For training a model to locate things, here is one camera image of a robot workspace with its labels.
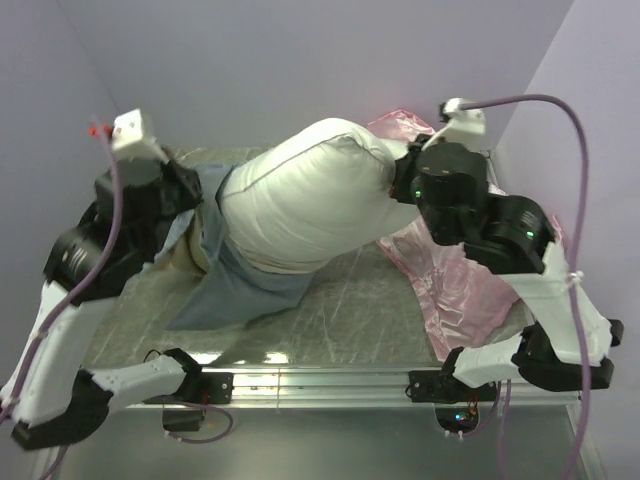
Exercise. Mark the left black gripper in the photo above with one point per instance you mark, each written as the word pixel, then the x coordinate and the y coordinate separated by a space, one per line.
pixel 190 181

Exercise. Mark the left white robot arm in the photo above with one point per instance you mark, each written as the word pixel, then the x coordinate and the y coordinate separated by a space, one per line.
pixel 54 400

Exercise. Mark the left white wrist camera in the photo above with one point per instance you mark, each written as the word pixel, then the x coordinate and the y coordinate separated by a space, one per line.
pixel 131 136

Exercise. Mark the aluminium front rail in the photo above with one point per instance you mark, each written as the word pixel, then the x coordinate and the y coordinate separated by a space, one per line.
pixel 337 386

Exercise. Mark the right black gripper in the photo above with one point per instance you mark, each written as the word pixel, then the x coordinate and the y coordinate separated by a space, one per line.
pixel 403 167

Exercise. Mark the green beige patchwork pillowcase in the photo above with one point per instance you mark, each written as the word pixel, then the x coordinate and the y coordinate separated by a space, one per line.
pixel 230 290

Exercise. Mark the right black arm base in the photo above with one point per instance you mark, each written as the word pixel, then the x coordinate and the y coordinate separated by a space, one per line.
pixel 455 404

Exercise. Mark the pink rose satin pillow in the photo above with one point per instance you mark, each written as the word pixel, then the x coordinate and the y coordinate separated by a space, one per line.
pixel 462 303

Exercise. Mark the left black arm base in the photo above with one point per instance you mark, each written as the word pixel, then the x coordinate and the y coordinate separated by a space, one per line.
pixel 189 409

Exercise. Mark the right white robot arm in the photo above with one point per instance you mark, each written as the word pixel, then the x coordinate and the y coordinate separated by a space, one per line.
pixel 567 347

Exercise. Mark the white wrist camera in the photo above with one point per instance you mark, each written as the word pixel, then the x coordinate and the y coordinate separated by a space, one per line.
pixel 131 136
pixel 465 127

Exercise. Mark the white pillow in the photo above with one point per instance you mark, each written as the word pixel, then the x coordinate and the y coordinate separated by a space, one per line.
pixel 319 194

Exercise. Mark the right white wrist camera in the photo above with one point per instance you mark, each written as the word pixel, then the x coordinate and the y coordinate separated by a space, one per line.
pixel 465 127

